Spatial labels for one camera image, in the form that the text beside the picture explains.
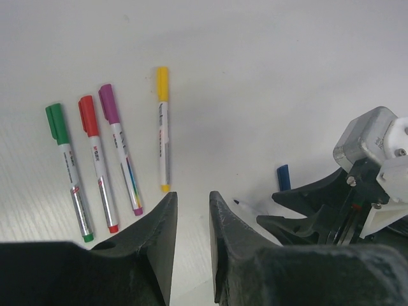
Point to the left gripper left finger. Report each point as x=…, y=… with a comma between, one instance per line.
x=134, y=267

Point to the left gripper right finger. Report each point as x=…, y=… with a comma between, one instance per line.
x=249, y=269

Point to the yellow marker pen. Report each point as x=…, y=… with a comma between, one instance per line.
x=164, y=143

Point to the purple marker pen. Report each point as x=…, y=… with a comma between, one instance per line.
x=120, y=143

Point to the red pen cap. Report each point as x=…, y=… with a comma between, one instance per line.
x=88, y=116

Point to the red marker pen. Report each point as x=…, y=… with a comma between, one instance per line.
x=104, y=186

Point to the purple pen cap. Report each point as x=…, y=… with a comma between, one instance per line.
x=108, y=104

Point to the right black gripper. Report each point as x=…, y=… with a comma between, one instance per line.
x=366, y=205

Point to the blue pen cap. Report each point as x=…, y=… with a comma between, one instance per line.
x=283, y=178

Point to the yellow pen cap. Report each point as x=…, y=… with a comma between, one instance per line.
x=162, y=78

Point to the green pen cap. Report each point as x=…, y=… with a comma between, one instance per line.
x=57, y=125

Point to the blue marker pen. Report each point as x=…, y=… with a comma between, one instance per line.
x=251, y=208

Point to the green marker pen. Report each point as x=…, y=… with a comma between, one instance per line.
x=76, y=191

